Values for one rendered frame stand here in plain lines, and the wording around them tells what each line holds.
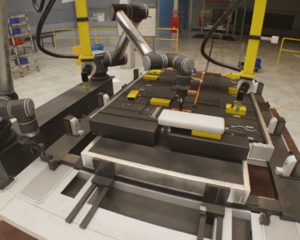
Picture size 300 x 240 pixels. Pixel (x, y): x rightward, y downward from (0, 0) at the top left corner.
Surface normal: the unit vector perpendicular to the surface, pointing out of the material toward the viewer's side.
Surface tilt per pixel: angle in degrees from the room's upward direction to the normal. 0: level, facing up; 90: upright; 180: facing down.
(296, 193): 0
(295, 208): 0
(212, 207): 0
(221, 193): 90
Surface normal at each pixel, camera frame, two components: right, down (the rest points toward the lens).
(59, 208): 0.00, -0.87
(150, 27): -0.19, 0.48
